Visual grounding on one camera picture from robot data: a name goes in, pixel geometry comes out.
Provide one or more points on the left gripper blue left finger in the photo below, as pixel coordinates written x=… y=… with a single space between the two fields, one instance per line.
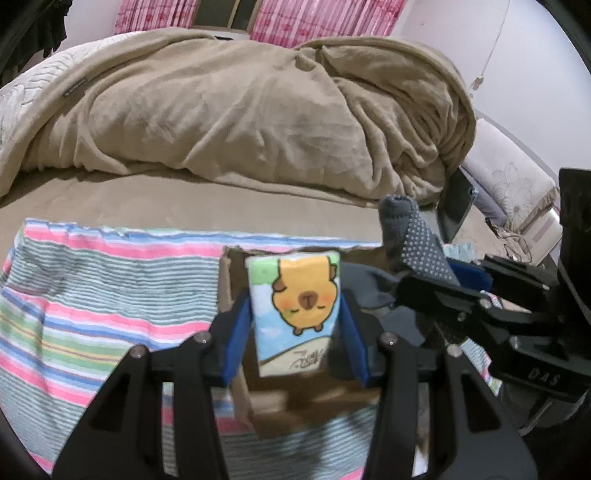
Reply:
x=241 y=322

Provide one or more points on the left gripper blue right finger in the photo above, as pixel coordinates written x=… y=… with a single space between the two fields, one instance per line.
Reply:
x=355 y=347

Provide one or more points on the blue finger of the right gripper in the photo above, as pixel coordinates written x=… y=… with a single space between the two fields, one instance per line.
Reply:
x=471 y=276

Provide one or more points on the dark grey sock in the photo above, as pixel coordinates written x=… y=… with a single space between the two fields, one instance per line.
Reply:
x=373 y=290

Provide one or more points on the grey dotted sock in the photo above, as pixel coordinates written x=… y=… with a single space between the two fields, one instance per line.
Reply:
x=409 y=242

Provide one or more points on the capybara tissue pack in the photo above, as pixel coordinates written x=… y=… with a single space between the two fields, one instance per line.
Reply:
x=295 y=303

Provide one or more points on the open cardboard box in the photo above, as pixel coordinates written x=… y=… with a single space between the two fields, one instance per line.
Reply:
x=277 y=406

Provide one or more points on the black smartphone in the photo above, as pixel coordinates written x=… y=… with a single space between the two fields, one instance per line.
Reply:
x=455 y=203

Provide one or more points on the cream embroidered pillow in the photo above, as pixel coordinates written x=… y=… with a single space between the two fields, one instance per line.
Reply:
x=513 y=179

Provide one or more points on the striped colourful towel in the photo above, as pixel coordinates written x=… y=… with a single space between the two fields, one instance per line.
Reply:
x=74 y=299

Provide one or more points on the beige fleece blanket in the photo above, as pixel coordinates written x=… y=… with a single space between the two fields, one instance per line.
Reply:
x=347 y=119

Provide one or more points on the pink curtain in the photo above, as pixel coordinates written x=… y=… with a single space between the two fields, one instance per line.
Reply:
x=277 y=22

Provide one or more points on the black hanging clothes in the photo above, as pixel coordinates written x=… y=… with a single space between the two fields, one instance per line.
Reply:
x=29 y=27

